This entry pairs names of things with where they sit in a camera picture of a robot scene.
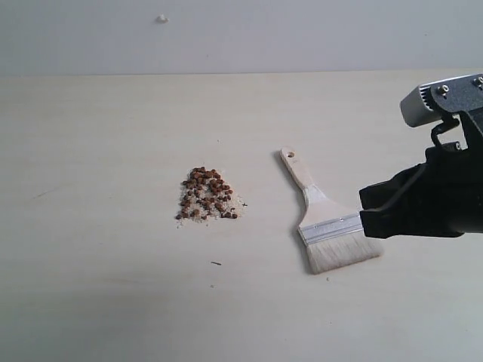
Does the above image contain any brown pellets and crumbs pile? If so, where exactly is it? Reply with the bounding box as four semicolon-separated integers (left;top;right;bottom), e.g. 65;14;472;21
174;166;248;228

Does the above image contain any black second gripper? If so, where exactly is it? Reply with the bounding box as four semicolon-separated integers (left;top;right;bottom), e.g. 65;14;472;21
358;111;482;238

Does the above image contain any white wooden paint brush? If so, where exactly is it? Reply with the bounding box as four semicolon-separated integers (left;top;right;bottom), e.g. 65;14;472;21
280;147;383;275

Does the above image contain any small white wall hook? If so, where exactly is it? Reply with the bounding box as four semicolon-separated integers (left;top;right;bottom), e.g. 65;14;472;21
155;14;169;24

